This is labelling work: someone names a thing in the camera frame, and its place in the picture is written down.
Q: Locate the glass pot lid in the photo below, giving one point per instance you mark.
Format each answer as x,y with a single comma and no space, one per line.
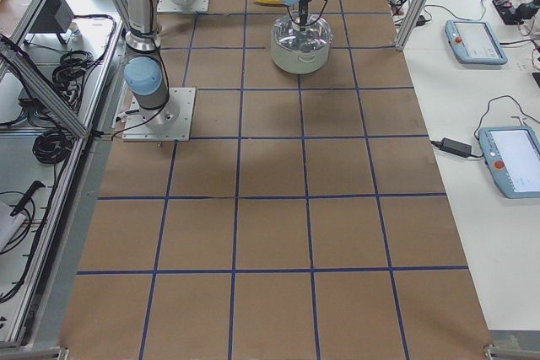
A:
290,36

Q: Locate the pale green electric pot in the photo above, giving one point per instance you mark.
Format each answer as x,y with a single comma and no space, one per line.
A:
298,62

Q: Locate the far teach pendant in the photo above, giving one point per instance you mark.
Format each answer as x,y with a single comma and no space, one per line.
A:
474,43

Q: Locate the teach pendant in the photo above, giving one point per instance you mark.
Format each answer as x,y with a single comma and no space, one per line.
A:
474,43
512,156

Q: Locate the black power brick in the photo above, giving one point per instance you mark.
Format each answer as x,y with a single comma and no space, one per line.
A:
456,148

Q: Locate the near teach pendant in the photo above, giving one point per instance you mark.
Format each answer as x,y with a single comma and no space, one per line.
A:
512,156

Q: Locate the aluminium frame post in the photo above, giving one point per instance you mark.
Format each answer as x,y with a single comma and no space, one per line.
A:
415,1

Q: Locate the aluminium frame rail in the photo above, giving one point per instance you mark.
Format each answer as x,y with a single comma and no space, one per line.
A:
31,77

